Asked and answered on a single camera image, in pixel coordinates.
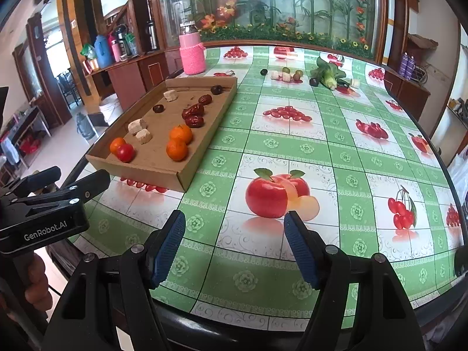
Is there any red tomato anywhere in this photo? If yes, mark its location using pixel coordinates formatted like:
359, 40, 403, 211
116, 143, 136, 163

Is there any beige root chunk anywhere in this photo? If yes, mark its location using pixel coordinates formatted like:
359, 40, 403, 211
128, 119, 147, 135
135, 128, 152, 144

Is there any dark purple round fruit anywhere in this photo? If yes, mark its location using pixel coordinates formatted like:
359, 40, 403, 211
152, 105, 165, 113

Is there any large orange tangerine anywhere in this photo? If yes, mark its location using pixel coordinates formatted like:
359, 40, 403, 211
169, 124, 193, 144

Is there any white root chunk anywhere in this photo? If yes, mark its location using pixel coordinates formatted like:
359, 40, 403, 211
164, 90, 178, 102

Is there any wrinkled red jujube date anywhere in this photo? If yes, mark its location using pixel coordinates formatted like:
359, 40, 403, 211
185, 115, 205, 128

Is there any dark red jujube date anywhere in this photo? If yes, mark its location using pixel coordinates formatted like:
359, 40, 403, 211
198, 94, 213, 105

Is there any dark plum fruit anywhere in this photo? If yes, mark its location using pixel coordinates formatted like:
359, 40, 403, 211
210, 85, 223, 95

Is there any small orange tangerine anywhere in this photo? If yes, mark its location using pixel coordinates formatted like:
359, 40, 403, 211
109, 137, 126, 154

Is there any long red jujube date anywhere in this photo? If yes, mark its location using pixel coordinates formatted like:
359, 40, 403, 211
182, 103, 205, 120

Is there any person's left hand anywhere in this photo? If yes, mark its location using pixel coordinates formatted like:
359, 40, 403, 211
14, 252, 53, 316

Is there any dark thermos kettle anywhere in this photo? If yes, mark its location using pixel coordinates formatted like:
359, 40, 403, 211
75, 113, 96, 140

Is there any white plastic bucket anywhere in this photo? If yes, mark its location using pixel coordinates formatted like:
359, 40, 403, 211
99, 94, 123, 126

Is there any shallow cardboard tray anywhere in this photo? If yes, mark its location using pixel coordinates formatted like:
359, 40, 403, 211
86, 77, 237, 192

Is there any wooden sideboard cabinet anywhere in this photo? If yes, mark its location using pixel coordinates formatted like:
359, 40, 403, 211
87, 49, 183, 111

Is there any blue water jug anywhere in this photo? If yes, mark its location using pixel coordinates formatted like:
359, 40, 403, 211
94, 35, 113, 69

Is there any pink knitted-sleeve jar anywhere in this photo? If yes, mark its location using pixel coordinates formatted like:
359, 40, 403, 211
179, 21, 206, 75

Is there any green fruit-print tablecloth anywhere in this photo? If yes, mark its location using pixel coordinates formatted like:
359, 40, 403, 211
72, 46, 463, 331

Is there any green leafy bok choy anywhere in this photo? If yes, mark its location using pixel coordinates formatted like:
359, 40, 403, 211
310, 57, 349, 90

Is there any flower painted glass screen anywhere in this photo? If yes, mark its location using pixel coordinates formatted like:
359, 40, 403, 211
156, 0, 388, 61

